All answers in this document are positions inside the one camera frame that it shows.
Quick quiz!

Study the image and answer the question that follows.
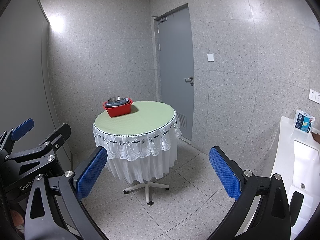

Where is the blue plastic plate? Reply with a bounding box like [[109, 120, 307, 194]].
[[104, 98, 130, 108]]

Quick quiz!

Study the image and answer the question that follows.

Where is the red plastic basin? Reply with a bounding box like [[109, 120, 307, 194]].
[[103, 98, 133, 118]]

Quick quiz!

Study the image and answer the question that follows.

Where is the large steel bowl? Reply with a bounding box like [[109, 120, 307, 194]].
[[108, 96, 126, 103]]

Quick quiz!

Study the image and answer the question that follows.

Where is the person left hand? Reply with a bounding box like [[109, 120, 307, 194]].
[[10, 210, 24, 229]]

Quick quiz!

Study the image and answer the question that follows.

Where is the white sink counter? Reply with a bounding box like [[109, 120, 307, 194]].
[[237, 115, 320, 238]]

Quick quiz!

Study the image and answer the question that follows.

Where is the round table with white base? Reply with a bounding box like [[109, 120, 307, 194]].
[[123, 180, 170, 206]]

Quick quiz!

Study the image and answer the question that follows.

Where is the green tablecloth with lace skirt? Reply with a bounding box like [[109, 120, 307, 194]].
[[93, 101, 182, 184]]

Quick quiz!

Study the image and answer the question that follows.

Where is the blue tissue pack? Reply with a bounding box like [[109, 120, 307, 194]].
[[293, 109, 316, 133]]

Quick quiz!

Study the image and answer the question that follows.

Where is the brown cloth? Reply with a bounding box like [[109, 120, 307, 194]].
[[311, 132, 320, 144]]

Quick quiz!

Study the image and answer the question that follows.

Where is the grey door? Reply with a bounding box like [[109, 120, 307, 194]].
[[155, 4, 194, 141]]

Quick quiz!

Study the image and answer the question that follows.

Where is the door closer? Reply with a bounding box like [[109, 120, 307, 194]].
[[151, 16, 168, 23]]

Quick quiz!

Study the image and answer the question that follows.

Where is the white wall socket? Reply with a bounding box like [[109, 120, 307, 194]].
[[308, 89, 320, 104]]

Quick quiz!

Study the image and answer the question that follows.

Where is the metal door handle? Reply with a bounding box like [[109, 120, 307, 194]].
[[184, 76, 194, 86]]

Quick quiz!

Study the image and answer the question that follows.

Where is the white light switch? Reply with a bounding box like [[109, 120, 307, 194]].
[[207, 53, 214, 62]]

